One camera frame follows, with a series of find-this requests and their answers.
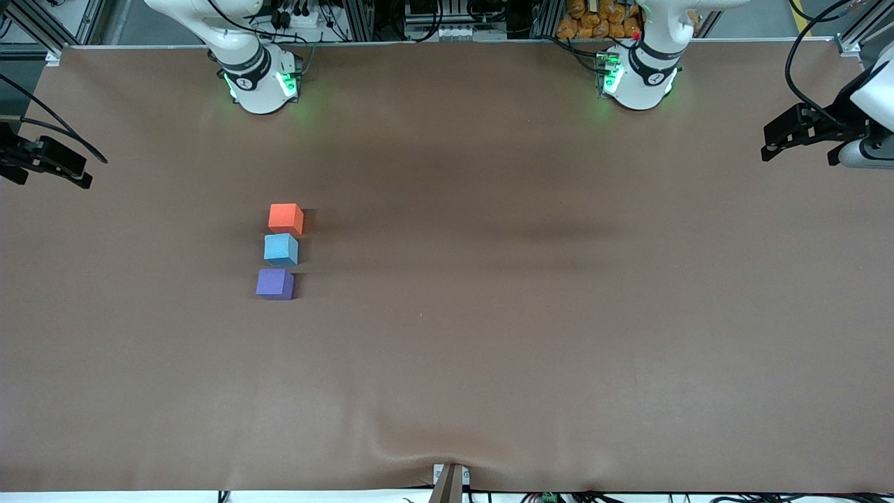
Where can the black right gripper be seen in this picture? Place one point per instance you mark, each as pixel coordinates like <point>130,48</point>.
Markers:
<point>15,155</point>

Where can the orange foam block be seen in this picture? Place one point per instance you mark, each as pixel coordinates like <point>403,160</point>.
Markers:
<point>286,219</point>

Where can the aluminium frame post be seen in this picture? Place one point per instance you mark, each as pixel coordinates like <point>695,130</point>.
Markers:
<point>862,31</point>
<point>42,31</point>

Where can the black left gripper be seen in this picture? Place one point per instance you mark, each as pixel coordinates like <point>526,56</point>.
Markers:
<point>835,126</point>

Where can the white power strip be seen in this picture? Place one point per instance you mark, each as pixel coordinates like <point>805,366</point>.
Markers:
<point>459,32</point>

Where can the brown table cover sheet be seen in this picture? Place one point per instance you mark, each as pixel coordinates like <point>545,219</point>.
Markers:
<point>489,349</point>

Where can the orange objects pile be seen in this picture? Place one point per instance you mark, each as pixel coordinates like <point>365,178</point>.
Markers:
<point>594,21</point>

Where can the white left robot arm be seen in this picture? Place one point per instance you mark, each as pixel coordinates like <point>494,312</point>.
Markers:
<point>649,77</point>

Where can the brown camera mount post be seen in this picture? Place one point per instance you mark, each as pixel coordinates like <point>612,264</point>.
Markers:
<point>448,485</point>

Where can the blue foam block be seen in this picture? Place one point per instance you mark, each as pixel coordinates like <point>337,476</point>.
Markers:
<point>281,250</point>

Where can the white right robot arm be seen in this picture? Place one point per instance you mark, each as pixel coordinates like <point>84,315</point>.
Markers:
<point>255,87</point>

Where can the purple foam block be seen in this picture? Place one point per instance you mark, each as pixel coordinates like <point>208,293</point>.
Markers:
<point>274,284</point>

